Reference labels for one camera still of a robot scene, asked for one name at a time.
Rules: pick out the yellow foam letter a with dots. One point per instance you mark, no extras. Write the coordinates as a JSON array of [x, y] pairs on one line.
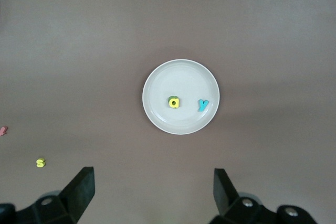
[[177, 104]]

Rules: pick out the teal foam letter y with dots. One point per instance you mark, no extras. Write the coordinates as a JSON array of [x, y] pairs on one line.
[[202, 105]]

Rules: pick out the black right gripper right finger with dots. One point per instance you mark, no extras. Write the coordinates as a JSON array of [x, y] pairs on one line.
[[228, 200]]

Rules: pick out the yellow foam letter s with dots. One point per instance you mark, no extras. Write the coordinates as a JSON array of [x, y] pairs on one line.
[[40, 162]]

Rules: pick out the brown table cover sheet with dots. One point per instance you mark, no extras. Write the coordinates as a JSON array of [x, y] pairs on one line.
[[236, 24]]

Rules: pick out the beige brown round plate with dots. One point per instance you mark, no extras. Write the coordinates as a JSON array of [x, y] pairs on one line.
[[181, 79]]

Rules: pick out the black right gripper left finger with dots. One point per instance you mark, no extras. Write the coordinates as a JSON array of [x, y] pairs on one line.
[[73, 197]]

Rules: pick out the pink foam letter f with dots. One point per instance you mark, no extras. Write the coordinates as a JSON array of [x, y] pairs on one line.
[[2, 131]]

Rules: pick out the green foam letter b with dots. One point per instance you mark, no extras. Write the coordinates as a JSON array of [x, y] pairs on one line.
[[171, 98]]

